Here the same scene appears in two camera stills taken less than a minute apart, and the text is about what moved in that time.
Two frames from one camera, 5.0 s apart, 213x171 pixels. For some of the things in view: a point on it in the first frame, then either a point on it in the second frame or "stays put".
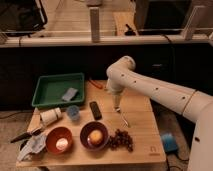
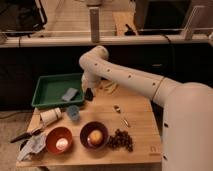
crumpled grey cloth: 35,144 stays put
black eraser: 95,110 to 89,94
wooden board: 94,133 stays put
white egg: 61,144 stays put
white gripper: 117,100 to 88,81
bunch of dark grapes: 120,138 stays put
